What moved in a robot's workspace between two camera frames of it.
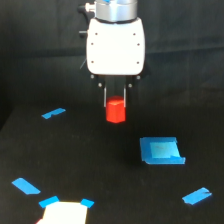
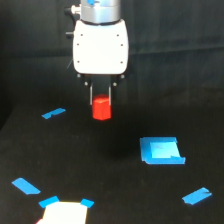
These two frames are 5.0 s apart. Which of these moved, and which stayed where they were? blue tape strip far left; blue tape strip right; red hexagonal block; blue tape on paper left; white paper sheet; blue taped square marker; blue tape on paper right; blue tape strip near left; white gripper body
Moved: red hexagonal block; white gripper body
Stayed: blue tape strip right; white paper sheet; blue taped square marker; blue tape strip far left; blue tape strip near left; blue tape on paper right; blue tape on paper left
